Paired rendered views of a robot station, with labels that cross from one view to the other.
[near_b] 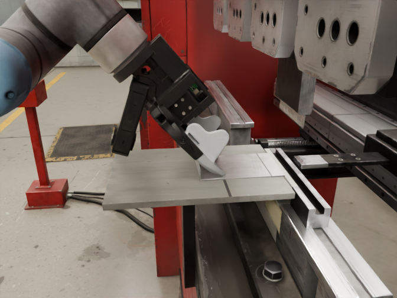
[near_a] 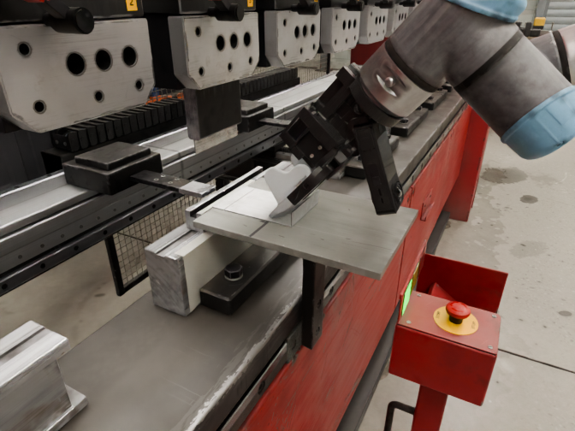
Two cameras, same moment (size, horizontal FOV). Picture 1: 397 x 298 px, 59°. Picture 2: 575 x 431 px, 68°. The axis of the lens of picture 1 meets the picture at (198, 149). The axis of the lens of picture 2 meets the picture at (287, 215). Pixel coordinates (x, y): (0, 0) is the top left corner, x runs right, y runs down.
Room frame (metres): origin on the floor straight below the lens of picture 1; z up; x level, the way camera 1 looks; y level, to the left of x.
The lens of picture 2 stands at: (0.95, 0.28, 1.27)
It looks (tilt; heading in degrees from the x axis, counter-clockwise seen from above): 27 degrees down; 215
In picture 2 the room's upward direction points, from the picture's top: straight up
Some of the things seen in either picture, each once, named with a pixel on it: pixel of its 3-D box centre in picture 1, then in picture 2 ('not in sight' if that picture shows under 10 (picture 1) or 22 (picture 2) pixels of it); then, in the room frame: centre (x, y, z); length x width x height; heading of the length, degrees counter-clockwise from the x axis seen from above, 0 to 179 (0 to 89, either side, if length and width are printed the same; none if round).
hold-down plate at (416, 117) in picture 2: not in sight; (410, 121); (-0.49, -0.20, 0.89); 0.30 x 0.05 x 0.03; 7
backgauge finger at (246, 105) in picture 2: not in sight; (269, 117); (0.13, -0.34, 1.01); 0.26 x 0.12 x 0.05; 97
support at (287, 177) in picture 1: (278, 173); (228, 203); (0.51, -0.13, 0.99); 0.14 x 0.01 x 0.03; 7
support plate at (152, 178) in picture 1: (194, 171); (308, 218); (0.50, 0.01, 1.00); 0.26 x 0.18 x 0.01; 97
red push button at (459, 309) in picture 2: not in sight; (456, 315); (0.32, 0.20, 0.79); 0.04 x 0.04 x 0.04
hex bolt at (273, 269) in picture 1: (273, 269); not in sight; (0.37, -0.10, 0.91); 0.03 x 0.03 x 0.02
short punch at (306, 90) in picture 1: (293, 87); (215, 111); (0.52, -0.14, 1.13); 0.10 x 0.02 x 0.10; 7
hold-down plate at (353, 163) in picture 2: not in sight; (374, 154); (-0.09, -0.15, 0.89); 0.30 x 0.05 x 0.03; 7
